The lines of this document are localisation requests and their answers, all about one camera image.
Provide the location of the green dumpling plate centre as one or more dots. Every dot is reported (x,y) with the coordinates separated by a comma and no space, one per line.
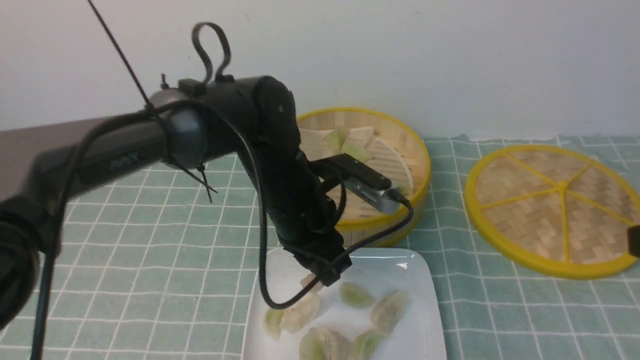
(355,296)

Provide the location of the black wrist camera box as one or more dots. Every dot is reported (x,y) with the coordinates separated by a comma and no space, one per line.
(350,174)

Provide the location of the green dumpling plate bottom left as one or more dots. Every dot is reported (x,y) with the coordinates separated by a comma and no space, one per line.
(311,346)

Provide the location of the green dumpling plate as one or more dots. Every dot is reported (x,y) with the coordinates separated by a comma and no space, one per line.
(311,346)
(355,296)
(364,345)
(272,323)

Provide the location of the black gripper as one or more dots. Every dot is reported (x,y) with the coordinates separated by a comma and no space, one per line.
(305,218)

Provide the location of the pale dumpling plate left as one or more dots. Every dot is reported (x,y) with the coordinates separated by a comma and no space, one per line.
(301,314)

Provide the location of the green dumpling plate bottom right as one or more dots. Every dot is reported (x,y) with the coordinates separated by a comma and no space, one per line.
(364,345)

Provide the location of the green dumpling steamer top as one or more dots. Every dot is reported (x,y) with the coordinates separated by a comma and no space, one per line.
(336,139)

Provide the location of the pale dumpling plate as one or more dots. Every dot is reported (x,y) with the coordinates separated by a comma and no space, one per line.
(301,314)
(387,312)
(334,344)

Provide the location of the yellow-rimmed bamboo steamer basket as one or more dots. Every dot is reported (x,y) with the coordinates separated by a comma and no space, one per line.
(394,150)

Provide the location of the yellow-rimmed woven steamer lid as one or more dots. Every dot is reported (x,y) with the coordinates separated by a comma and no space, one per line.
(553,210)

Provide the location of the white square plate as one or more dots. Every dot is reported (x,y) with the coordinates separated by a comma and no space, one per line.
(418,335)

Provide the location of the green dumpling steamer upper right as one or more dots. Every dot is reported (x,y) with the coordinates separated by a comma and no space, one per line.
(357,151)

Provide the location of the green dumpling steamer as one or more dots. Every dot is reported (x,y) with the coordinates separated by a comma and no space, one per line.
(357,151)
(336,139)

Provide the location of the pale dumpling plate bottom centre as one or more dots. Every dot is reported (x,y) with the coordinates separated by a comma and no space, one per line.
(334,344)

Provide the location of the green checkered tablecloth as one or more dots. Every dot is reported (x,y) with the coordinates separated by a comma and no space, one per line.
(150,269)

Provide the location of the green dumpling plate far left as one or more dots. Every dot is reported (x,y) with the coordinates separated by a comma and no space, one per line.
(272,323)

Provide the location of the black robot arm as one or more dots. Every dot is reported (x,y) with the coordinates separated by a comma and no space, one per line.
(43,167)

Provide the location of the dark object at right edge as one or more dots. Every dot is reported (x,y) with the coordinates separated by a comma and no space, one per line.
(633,240)

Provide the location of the pale dumpling plate right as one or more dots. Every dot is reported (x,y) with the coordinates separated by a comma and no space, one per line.
(387,312)

